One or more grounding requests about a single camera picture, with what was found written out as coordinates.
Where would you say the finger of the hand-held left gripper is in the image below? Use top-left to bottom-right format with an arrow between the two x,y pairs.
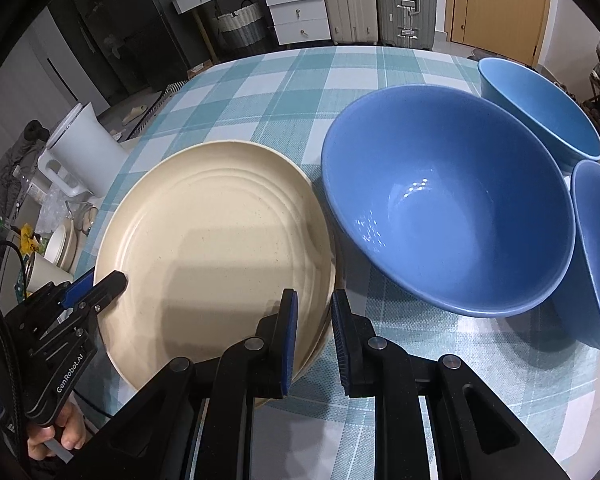
59,267 -> 99,308
78,270 -> 128,314

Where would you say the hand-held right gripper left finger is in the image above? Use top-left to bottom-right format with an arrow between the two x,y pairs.
62,288 -> 301,480

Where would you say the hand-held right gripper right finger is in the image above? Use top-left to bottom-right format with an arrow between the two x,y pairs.
330,288 -> 571,480

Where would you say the cream round plate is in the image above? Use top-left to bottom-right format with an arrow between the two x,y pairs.
94,141 -> 337,406
250,260 -> 341,409

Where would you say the blue bowl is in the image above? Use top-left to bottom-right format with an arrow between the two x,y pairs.
552,160 -> 600,353
321,85 -> 576,318
477,57 -> 600,171

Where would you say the person's left hand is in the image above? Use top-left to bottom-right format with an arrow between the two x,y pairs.
27,402 -> 88,461

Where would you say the cream cup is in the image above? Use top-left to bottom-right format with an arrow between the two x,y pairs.
27,252 -> 73,296

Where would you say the stack of small cream dishes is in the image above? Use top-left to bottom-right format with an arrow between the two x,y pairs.
45,222 -> 83,273

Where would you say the yellow packet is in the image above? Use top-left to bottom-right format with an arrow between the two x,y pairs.
20,225 -> 43,256

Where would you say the clear plastic bag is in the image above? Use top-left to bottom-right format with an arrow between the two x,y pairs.
35,180 -> 76,233

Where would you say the dark cloth bundle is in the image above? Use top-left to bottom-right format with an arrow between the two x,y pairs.
0,120 -> 51,211

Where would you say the white electric kettle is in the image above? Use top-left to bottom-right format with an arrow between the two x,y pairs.
37,101 -> 131,200

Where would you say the dotted rug with striped border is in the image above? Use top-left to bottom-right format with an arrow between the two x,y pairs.
125,62 -> 216,141

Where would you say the white wardrobe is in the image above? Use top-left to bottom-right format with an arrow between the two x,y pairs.
0,10 -> 111,161

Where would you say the tall black cabinet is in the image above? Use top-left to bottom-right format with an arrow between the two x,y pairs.
45,0 -> 126,111

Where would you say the dark grey fridge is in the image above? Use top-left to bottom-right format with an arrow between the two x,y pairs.
95,0 -> 206,96

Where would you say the woven grey white basket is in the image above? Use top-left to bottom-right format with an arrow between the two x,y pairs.
211,2 -> 267,50

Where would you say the white desk with drawers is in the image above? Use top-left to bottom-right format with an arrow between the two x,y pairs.
172,0 -> 333,46

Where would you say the beige suitcase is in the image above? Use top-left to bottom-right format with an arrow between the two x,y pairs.
316,0 -> 380,45

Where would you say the silver suitcase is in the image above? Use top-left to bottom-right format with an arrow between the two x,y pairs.
372,0 -> 438,52

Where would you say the wooden door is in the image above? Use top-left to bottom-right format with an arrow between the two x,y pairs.
445,0 -> 553,63

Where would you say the black cable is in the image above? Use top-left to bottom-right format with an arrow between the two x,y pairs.
0,240 -> 31,306

